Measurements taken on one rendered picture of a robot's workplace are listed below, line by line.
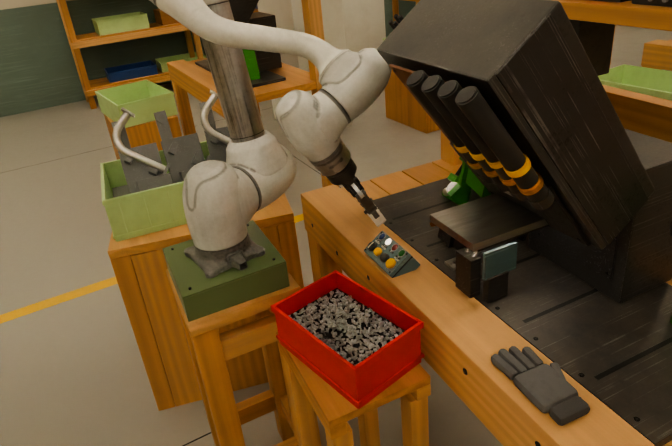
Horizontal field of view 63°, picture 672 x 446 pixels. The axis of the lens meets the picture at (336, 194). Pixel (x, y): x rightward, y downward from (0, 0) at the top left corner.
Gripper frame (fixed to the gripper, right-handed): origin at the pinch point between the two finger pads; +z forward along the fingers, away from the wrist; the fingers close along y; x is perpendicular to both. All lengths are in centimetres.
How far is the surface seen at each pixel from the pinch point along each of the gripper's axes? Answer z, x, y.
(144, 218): -4, -65, -74
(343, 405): 7.6, -32.4, 34.3
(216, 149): 6, -33, -103
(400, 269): 13.5, -3.8, 8.0
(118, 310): 63, -137, -143
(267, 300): 4.6, -37.8, -5.6
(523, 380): 10, 1, 54
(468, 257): 9.6, 10.6, 22.3
